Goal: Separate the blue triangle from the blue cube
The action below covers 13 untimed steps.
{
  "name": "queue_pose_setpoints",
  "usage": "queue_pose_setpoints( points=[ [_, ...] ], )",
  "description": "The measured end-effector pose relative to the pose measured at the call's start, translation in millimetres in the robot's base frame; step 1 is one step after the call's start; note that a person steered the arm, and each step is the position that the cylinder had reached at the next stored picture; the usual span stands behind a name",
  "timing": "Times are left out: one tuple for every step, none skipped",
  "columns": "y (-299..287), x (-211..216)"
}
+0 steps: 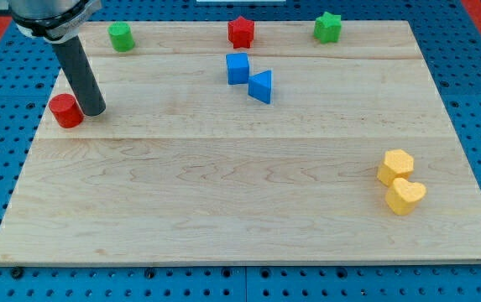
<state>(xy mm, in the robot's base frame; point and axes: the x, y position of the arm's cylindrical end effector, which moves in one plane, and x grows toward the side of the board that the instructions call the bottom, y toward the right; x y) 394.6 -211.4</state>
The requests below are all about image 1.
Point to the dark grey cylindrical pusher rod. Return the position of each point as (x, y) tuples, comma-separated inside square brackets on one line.
[(78, 72)]

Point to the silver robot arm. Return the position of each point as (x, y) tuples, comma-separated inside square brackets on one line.
[(57, 22)]

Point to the blue cube block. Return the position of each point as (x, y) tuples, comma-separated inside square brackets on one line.
[(238, 68)]

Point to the blue triangle block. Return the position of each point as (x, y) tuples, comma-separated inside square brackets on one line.
[(260, 86)]

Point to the green cylinder block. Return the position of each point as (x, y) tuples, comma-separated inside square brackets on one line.
[(120, 35)]

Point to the red cylinder block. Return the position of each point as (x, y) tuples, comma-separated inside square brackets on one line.
[(66, 111)]

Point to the red star block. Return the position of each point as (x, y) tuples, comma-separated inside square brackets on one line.
[(240, 32)]

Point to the green star block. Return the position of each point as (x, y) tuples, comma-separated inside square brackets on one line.
[(327, 28)]

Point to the yellow hexagon block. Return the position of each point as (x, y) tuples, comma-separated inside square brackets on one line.
[(396, 163)]

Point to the yellow heart block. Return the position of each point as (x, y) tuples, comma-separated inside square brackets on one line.
[(403, 196)]

